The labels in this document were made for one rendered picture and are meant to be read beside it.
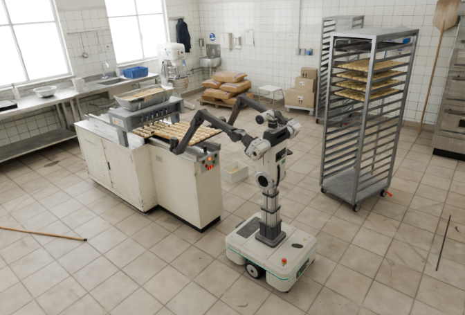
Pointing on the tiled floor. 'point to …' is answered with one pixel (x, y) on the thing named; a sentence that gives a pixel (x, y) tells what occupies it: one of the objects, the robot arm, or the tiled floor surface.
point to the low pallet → (214, 103)
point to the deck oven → (453, 102)
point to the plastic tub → (234, 172)
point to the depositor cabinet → (118, 165)
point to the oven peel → (443, 21)
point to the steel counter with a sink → (111, 88)
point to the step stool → (272, 93)
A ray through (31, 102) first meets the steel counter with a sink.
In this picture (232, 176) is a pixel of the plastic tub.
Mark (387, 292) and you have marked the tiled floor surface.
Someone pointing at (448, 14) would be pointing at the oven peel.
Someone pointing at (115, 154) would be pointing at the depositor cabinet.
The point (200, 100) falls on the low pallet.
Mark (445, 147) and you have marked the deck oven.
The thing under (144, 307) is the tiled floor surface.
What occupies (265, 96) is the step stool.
